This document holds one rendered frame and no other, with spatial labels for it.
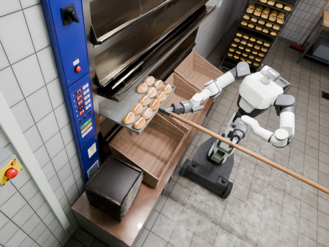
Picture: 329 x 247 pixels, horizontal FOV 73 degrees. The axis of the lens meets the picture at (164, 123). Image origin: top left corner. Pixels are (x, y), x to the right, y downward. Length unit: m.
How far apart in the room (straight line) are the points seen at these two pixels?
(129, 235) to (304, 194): 2.28
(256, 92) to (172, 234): 1.54
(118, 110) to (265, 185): 2.13
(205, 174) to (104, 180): 1.30
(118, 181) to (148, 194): 0.40
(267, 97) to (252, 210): 1.48
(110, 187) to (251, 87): 1.22
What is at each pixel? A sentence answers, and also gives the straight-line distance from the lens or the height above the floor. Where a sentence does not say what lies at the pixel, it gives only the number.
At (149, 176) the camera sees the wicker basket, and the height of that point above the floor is 0.70.
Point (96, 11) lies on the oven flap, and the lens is 1.16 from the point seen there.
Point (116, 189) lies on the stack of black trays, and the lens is 1.54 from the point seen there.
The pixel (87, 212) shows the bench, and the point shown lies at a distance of 1.84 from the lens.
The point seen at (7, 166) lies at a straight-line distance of 1.02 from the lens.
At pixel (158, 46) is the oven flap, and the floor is 1.40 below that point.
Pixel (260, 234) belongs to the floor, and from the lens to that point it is 2.76.
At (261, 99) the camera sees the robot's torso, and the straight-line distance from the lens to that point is 1.75.
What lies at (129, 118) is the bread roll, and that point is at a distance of 1.44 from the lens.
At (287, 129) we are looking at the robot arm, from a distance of 1.62.
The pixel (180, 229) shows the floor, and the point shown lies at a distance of 2.45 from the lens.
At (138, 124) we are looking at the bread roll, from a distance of 1.41.
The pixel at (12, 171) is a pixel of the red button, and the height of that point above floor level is 1.48.
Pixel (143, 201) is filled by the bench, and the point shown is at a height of 0.58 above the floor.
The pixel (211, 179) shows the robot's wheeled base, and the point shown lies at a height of 0.19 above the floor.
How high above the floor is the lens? 2.30
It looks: 48 degrees down
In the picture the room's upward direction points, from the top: 14 degrees clockwise
